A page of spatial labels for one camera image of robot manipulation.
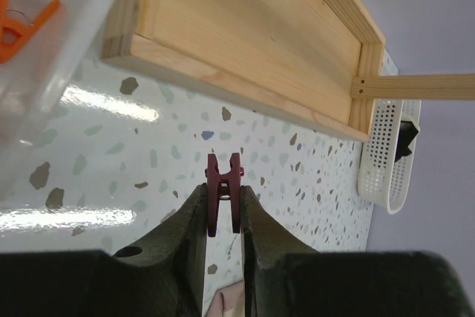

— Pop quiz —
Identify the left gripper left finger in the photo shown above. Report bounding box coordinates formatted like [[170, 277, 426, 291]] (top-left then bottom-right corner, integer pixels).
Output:
[[1, 184, 208, 316]]

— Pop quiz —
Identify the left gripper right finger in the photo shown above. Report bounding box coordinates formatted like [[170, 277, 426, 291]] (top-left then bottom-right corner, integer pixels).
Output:
[[240, 186, 464, 316]]

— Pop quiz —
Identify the pink beige underwear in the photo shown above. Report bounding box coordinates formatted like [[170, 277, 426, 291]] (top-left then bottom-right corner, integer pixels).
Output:
[[206, 281, 245, 317]]

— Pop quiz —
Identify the purple clothespin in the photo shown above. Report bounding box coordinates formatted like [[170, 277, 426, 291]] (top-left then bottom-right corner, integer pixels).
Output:
[[205, 153, 244, 238]]

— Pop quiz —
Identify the orange clothespin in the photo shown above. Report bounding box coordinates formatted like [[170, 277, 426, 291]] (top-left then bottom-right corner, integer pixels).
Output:
[[1, 0, 61, 63]]

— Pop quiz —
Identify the black underwear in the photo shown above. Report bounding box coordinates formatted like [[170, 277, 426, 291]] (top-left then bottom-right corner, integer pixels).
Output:
[[395, 120, 420, 162]]

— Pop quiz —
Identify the white plastic basket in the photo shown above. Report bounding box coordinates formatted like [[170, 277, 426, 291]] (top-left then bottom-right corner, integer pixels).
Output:
[[357, 99, 421, 215]]

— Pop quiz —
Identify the small white tray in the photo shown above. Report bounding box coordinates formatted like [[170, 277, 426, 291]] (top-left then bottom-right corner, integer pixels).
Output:
[[1, 0, 114, 196]]

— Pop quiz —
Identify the wooden clothes rack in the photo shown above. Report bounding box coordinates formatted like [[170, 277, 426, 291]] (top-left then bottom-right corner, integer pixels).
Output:
[[102, 0, 474, 141]]

